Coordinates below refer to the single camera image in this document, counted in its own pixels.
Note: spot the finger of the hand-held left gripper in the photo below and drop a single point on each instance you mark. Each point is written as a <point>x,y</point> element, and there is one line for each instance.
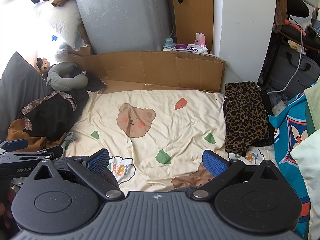
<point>53,152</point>
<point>16,145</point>

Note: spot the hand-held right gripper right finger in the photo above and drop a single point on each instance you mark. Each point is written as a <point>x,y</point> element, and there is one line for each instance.
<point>215,163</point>

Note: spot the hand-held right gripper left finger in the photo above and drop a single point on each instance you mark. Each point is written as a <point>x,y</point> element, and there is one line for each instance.
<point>97,162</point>

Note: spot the black pants with floral trim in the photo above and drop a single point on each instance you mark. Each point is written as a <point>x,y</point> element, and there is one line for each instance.
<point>55,120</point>

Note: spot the folded leopard print cloth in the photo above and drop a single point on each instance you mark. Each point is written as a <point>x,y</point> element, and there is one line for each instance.
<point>245,115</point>

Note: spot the dark grey pillow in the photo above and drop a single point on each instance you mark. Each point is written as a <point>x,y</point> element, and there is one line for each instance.
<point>17,87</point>

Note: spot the cream bear printed blanket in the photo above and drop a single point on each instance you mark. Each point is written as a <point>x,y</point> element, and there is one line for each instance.
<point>162,135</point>

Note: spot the grey neck pillow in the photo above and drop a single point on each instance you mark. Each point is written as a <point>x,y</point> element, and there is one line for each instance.
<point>60,80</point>

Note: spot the teal printed blanket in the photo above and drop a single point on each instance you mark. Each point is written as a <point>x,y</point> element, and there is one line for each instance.
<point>282,130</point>

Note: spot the black crumpled cloth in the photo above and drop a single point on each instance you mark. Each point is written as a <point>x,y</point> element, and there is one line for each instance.
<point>95,83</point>

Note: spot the small brown teddy bear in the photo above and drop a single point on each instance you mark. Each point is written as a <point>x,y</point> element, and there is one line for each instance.
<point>45,63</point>

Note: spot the grey fluffy rug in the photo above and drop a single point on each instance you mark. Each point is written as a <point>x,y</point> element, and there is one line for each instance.
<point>277,97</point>

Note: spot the large brown cardboard box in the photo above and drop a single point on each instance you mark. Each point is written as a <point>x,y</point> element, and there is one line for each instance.
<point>150,67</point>

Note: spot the small cardboard box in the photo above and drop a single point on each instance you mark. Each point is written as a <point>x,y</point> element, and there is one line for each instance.
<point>85,47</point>

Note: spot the purple white packet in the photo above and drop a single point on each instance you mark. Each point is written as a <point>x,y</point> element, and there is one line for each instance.
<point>190,48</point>

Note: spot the grey laptop bag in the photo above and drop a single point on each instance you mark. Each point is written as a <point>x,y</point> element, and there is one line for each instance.
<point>290,65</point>

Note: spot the pink bottle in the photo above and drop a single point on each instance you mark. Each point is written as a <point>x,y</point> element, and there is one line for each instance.
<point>200,40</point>

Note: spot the white pillow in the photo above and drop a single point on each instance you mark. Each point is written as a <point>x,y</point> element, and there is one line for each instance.
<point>60,20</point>

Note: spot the grey plastic wrapped appliance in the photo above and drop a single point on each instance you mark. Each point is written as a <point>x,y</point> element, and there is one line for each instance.
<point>120,17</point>

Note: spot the tall cardboard sheet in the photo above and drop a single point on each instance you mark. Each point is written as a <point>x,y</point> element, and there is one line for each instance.
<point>195,17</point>

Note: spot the pink plastic object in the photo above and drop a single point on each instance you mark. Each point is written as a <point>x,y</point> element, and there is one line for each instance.
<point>296,26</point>

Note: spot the white power adapter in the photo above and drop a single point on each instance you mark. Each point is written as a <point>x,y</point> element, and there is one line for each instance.
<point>306,26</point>

